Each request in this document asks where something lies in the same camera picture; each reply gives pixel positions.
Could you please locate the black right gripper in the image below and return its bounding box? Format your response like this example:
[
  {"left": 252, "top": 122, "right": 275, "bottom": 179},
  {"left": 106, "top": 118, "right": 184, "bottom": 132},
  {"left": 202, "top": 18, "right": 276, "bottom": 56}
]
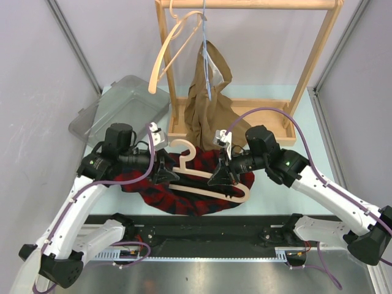
[{"left": 208, "top": 146, "right": 267, "bottom": 186}]

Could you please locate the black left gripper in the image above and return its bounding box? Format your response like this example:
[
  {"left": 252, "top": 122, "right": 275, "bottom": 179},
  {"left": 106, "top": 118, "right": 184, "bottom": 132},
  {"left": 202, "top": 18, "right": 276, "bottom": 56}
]
[{"left": 119, "top": 147, "right": 179, "bottom": 184}]

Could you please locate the wooden hanger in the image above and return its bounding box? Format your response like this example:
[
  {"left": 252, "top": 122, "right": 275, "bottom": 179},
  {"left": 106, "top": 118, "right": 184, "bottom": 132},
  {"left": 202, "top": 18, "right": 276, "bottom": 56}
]
[
  {"left": 169, "top": 139, "right": 251, "bottom": 203},
  {"left": 148, "top": 1, "right": 206, "bottom": 94}
]

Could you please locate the red plaid cloth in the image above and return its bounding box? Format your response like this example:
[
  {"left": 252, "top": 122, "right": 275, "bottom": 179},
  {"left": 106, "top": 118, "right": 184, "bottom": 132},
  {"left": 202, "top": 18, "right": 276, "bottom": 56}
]
[{"left": 113, "top": 147, "right": 255, "bottom": 216}]

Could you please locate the brown skirt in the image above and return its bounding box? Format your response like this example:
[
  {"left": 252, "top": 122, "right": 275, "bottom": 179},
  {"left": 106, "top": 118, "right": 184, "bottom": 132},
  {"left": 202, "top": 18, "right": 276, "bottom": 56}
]
[{"left": 184, "top": 41, "right": 239, "bottom": 151}]

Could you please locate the light blue wire hanger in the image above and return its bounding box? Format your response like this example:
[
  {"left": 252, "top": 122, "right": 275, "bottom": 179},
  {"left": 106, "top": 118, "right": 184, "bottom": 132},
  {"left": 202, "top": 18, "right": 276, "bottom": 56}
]
[{"left": 202, "top": 0, "right": 212, "bottom": 101}]

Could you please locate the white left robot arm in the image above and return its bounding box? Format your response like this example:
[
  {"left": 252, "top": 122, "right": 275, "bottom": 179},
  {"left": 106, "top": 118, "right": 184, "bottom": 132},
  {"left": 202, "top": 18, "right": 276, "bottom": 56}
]
[{"left": 11, "top": 122, "right": 212, "bottom": 293}]

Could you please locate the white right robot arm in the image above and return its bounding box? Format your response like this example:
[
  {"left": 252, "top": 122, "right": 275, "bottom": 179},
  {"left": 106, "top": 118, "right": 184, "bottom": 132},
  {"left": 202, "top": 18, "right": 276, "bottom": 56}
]
[{"left": 225, "top": 126, "right": 391, "bottom": 266}]

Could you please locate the wooden clothes rack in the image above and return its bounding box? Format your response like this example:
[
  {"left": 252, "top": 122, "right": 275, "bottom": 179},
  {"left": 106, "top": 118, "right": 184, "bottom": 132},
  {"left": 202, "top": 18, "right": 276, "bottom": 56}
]
[{"left": 154, "top": 0, "right": 344, "bottom": 147}]

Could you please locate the grey plastic bin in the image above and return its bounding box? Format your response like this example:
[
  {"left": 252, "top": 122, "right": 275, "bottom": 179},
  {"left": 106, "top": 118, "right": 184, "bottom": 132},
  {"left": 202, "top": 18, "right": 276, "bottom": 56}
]
[{"left": 69, "top": 75, "right": 170, "bottom": 147}]

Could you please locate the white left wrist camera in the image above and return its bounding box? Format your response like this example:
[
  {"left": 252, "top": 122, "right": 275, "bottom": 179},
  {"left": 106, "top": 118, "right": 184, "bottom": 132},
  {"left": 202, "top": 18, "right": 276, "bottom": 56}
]
[{"left": 148, "top": 122, "right": 169, "bottom": 152}]

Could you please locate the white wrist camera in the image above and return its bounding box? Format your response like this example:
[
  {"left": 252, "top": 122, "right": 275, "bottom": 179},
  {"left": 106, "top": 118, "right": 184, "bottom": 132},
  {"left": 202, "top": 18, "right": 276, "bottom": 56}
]
[
  {"left": 148, "top": 122, "right": 169, "bottom": 152},
  {"left": 213, "top": 129, "right": 232, "bottom": 160}
]

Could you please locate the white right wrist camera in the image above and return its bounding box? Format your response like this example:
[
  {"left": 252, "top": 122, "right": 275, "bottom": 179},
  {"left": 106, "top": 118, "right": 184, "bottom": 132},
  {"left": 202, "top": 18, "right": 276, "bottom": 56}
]
[{"left": 213, "top": 129, "right": 232, "bottom": 160}]

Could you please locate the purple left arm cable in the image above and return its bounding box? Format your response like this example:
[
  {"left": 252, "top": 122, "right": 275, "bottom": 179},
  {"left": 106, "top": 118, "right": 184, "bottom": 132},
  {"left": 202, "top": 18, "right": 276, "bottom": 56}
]
[{"left": 32, "top": 122, "right": 159, "bottom": 294}]

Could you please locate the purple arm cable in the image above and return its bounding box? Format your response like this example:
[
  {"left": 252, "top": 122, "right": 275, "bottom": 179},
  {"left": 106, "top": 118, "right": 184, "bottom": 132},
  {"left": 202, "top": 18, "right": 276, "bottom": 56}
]
[
  {"left": 32, "top": 122, "right": 159, "bottom": 294},
  {"left": 225, "top": 107, "right": 392, "bottom": 267}
]

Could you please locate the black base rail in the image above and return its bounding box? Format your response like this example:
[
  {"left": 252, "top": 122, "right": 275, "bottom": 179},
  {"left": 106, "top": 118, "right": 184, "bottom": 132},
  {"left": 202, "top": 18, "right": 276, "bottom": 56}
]
[{"left": 86, "top": 213, "right": 317, "bottom": 259}]

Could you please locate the white slotted cable duct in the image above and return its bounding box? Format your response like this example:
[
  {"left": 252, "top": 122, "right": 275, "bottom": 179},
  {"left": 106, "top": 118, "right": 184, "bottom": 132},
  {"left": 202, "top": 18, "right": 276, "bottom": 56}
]
[{"left": 92, "top": 249, "right": 287, "bottom": 263}]

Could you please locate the grey aluminium frame post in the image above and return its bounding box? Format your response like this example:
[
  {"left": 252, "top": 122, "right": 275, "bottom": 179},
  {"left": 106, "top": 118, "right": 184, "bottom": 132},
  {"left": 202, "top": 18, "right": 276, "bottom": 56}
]
[{"left": 307, "top": 1, "right": 371, "bottom": 189}]

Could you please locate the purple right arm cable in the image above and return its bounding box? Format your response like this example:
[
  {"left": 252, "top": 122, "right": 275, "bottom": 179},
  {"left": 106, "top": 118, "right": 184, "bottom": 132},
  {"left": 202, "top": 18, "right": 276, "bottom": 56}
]
[{"left": 225, "top": 107, "right": 392, "bottom": 267}]

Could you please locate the left aluminium frame post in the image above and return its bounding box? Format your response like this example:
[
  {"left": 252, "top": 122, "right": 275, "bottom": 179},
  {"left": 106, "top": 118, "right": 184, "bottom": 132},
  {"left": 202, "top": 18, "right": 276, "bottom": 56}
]
[{"left": 45, "top": 0, "right": 102, "bottom": 96}]

